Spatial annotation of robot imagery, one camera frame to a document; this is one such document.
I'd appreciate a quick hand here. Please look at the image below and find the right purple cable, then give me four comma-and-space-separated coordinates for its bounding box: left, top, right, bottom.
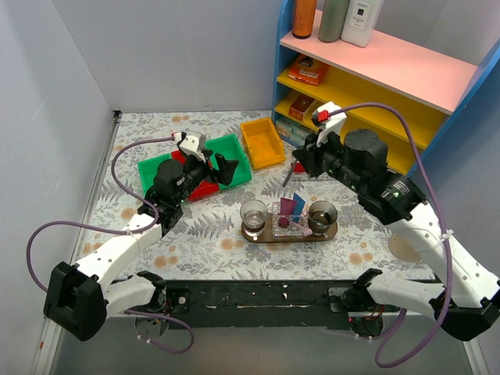
331, 102, 454, 368

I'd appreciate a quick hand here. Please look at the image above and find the blue toothpaste tube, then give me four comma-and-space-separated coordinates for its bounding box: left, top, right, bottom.
292, 193, 305, 216

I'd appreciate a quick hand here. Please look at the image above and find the grey toothbrush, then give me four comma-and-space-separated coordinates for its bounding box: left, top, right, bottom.
281, 159, 298, 188

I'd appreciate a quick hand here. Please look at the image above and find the red plastic bin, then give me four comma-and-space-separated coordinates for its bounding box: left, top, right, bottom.
171, 151, 220, 202

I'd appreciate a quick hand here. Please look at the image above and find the blue yellow pink shelf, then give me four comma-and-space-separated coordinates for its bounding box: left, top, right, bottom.
271, 1, 499, 157

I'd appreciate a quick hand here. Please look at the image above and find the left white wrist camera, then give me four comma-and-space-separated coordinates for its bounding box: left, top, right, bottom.
172, 132, 206, 163

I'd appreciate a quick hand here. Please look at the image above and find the white bottle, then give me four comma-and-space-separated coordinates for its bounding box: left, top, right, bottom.
341, 0, 384, 48

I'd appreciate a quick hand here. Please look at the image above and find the green bin with cups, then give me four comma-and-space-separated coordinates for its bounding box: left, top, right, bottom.
205, 134, 252, 190

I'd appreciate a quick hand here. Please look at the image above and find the yellow plastic bin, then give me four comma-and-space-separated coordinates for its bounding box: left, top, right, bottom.
240, 117, 285, 170

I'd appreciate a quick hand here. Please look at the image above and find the floral patterned table mat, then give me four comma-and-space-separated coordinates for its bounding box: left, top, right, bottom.
91, 110, 434, 280

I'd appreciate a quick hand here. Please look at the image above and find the green translucent cup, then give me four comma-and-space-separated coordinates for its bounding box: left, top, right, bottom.
308, 201, 338, 235

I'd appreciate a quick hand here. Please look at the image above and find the brown oval wooden tray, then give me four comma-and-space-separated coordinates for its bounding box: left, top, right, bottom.
241, 213, 338, 244

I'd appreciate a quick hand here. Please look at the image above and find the purple cable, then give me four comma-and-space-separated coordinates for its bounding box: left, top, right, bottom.
331, 102, 454, 368
26, 136, 195, 355

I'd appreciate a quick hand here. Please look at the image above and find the green bin with toothbrushes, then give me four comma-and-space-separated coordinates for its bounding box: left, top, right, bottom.
137, 154, 172, 194

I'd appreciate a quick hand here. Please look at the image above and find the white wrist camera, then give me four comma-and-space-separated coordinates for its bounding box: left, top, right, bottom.
172, 132, 206, 163
312, 102, 347, 147

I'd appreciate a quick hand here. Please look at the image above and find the clear glass cup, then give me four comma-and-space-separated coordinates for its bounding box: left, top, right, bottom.
240, 200, 268, 237

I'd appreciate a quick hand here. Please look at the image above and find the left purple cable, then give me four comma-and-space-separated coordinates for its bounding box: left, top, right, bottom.
26, 136, 195, 355

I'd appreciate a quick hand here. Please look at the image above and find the red silver toothpaste box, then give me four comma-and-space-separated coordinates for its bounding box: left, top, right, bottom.
293, 162, 306, 173

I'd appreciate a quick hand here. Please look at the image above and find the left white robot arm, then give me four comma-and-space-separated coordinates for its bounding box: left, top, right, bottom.
43, 153, 239, 341

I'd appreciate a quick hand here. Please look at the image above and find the grey bottle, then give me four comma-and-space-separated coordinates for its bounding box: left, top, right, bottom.
318, 0, 350, 43

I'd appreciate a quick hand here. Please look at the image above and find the pink capped toothbrush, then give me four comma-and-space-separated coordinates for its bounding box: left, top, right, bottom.
290, 221, 313, 238

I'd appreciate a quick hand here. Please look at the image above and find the brown tape roll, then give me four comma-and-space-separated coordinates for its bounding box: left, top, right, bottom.
388, 234, 420, 263

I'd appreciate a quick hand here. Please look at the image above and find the orange box upper shelf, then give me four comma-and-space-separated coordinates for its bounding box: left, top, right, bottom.
287, 54, 330, 86

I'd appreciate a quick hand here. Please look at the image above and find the red white box middle shelf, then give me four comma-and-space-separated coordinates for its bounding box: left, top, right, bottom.
288, 95, 316, 121

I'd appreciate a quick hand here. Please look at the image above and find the teal sponge pack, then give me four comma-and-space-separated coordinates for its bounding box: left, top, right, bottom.
275, 117, 295, 138
290, 125, 312, 146

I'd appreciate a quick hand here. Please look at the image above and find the orange bottle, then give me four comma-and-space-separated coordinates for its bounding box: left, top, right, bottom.
292, 0, 317, 39

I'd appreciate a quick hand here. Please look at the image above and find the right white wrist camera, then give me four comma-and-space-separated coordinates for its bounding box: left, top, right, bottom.
312, 102, 347, 147

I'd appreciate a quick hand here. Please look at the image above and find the clear textured acrylic holder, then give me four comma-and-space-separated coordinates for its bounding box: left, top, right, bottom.
271, 202, 309, 239

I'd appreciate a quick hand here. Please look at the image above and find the pink toothpaste tube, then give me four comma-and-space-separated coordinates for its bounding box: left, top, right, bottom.
277, 198, 297, 228

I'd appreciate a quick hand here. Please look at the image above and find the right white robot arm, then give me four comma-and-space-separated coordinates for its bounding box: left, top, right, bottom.
292, 129, 499, 341

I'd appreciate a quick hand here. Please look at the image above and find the black aluminium base frame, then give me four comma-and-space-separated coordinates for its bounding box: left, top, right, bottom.
45, 269, 470, 341

